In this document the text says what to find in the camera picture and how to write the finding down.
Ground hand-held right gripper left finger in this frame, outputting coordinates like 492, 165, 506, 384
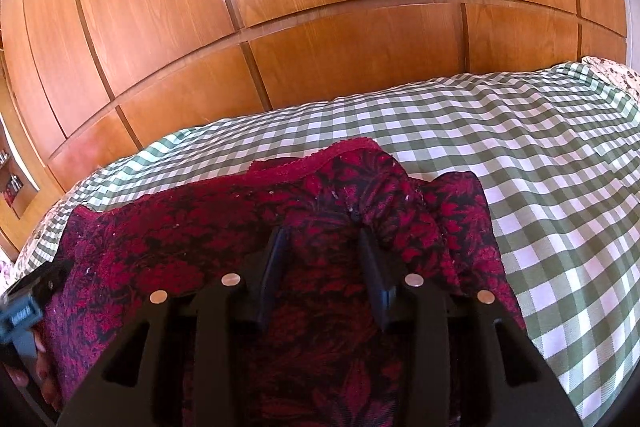
56, 226, 292, 427

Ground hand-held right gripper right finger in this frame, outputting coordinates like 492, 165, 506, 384
357, 231, 585, 427

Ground red and black patterned sweater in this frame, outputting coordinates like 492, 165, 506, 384
37, 137, 527, 427

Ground person's left hand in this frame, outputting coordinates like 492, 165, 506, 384
9, 351, 64, 412

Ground small dark bottles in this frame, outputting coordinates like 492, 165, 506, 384
0, 149, 26, 208

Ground green checked bedspread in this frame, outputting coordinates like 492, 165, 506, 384
15, 61, 640, 415

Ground wooden wardrobe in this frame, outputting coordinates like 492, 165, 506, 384
0, 0, 631, 253

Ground wooden wall shelf niche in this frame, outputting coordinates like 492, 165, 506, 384
0, 114, 42, 220

